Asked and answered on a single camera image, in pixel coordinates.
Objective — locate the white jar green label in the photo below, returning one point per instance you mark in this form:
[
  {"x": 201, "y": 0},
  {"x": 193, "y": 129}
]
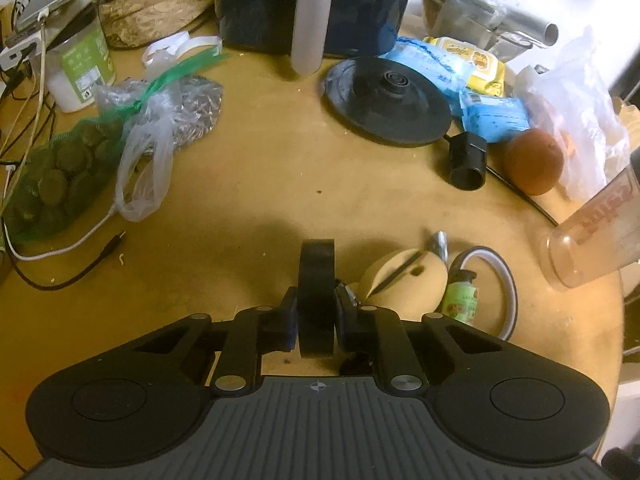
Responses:
[{"x": 85, "y": 65}]

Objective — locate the orange fruit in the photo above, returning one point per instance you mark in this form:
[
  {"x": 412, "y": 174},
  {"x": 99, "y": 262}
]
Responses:
[{"x": 532, "y": 162}]

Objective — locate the beige round slotted block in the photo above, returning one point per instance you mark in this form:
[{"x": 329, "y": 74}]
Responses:
[{"x": 400, "y": 290}]

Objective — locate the small green bottle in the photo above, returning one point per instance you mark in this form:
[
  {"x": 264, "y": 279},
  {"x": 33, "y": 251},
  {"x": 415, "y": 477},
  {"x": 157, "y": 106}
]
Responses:
[{"x": 462, "y": 305}]

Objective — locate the black tape roll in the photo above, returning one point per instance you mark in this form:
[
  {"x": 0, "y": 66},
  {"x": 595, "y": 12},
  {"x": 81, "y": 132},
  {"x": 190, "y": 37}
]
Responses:
[{"x": 316, "y": 300}]

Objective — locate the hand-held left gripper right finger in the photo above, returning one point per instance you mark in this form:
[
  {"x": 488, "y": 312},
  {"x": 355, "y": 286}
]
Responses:
[{"x": 343, "y": 322}]

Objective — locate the large blue wipes packet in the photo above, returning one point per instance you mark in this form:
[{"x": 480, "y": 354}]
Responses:
[{"x": 430, "y": 57}]

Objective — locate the black kettle base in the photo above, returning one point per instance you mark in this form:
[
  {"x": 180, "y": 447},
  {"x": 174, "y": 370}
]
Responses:
[{"x": 400, "y": 115}]

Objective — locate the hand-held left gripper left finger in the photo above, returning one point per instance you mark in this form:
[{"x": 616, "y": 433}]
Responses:
[{"x": 287, "y": 322}]

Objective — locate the dark blue air fryer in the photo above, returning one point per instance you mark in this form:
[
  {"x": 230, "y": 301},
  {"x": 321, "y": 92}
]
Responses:
[{"x": 360, "y": 10}]

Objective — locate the cardboard tube roll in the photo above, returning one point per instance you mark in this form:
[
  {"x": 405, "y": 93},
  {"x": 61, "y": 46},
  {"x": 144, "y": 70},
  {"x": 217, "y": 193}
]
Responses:
[{"x": 530, "y": 27}]

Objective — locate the white plastic bag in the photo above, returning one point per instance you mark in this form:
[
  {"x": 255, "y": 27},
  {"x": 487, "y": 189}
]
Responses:
[{"x": 585, "y": 110}]

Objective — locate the smartphone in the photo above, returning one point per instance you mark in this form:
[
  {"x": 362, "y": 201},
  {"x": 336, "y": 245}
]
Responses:
[{"x": 50, "y": 0}]

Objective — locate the yellow wipes packet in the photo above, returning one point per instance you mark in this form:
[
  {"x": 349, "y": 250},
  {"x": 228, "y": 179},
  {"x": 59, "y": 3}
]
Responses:
[{"x": 480, "y": 62}]

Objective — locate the clear bag of sunflower seeds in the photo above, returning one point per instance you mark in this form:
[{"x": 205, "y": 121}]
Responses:
[{"x": 195, "y": 110}]

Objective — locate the glass bowl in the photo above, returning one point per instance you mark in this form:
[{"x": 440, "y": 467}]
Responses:
[{"x": 440, "y": 17}]

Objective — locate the green mesh bag of chestnuts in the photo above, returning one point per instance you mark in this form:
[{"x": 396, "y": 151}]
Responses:
[{"x": 50, "y": 175}]

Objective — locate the small silver metal piece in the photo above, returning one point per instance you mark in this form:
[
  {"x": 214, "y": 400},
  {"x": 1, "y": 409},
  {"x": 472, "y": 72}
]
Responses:
[{"x": 440, "y": 245}]

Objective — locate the small blue wipes packet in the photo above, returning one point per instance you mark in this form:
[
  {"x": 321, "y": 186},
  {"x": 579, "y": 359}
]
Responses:
[{"x": 492, "y": 115}]

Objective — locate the clear shaker bottle grey lid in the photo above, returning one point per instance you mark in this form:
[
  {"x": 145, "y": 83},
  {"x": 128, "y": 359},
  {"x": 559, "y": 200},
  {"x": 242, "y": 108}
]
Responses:
[{"x": 590, "y": 240}]

